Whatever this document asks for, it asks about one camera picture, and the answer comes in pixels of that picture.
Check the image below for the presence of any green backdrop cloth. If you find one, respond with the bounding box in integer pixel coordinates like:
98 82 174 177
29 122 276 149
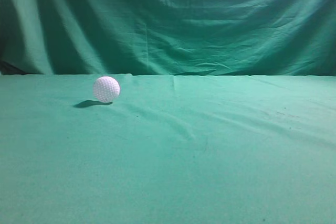
1 0 335 76

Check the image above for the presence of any white perforated ball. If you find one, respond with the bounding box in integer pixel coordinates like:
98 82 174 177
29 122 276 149
93 76 120 103

